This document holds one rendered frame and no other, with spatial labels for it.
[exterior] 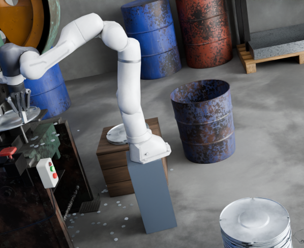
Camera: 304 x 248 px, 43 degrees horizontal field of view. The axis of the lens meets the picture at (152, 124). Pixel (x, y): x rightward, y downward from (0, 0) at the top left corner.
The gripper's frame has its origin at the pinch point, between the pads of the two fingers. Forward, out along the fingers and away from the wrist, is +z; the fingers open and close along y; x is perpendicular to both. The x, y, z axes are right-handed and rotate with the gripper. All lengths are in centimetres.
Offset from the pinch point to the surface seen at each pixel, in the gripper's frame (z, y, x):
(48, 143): 26.0, 11.0, 1.6
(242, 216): 18, 41, -106
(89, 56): 139, 208, 243
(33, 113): 6.1, 8.0, 6.4
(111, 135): 49, 58, 5
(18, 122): 5.3, -1.4, 4.1
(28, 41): -17, 29, 39
